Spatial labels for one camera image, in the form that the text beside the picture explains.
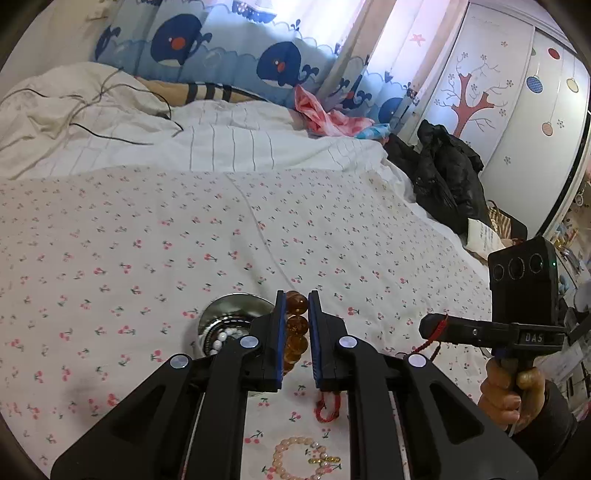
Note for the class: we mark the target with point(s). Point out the white striped duvet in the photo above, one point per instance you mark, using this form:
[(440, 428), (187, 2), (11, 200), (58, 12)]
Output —
[(258, 143)]

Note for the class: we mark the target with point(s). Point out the tan striped pillow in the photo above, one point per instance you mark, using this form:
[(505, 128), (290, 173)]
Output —
[(207, 91)]

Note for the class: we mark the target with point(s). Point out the cherry print bed sheet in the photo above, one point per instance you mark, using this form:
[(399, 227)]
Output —
[(184, 240)]

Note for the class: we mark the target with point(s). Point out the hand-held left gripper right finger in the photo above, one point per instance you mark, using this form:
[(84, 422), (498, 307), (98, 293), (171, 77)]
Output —
[(315, 341)]

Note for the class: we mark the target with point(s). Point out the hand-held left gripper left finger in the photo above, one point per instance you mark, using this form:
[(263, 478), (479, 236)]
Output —
[(279, 341)]

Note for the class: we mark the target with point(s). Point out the whale print blue fabric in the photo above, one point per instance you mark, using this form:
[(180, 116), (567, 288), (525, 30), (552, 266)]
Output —
[(221, 41)]

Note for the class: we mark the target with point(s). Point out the cream crumpled blanket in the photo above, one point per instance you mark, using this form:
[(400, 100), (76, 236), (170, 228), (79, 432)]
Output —
[(55, 115)]

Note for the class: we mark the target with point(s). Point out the round metal tin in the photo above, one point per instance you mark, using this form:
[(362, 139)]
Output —
[(226, 307)]

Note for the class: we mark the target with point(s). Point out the white wardrobe with tree decal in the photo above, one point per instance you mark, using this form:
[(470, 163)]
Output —
[(508, 92)]

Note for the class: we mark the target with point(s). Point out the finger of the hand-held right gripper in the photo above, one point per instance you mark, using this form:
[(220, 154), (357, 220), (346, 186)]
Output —
[(461, 332)]

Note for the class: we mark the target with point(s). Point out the person's right forearm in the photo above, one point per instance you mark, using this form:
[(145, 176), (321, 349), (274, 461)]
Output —
[(549, 438)]

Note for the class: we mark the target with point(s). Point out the white paper bag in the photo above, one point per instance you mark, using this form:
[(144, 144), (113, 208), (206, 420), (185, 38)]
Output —
[(482, 237)]

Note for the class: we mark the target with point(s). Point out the person's right hand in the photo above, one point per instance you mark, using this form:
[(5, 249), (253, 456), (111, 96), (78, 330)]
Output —
[(498, 397)]

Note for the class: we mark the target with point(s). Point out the pink cloth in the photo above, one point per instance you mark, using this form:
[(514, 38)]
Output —
[(318, 113)]

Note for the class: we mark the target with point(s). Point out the black jacket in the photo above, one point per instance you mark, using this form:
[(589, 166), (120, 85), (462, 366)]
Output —
[(443, 175)]

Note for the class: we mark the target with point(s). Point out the brown striped basket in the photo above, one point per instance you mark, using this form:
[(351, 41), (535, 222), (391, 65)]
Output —
[(505, 221)]

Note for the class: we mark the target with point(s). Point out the light blue cloth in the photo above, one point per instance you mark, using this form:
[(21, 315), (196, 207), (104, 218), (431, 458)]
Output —
[(374, 133)]

